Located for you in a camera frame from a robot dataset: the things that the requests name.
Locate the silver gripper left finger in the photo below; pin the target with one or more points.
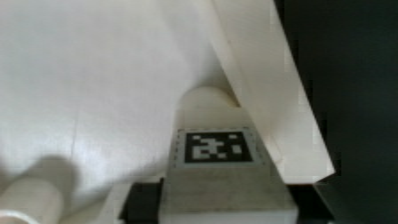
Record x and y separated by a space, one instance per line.
131 204

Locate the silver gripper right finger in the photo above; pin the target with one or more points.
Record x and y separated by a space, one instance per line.
343 201

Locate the white table leg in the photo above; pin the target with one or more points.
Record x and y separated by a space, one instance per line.
222 185

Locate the white square table top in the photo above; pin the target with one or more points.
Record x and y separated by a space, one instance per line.
101 59

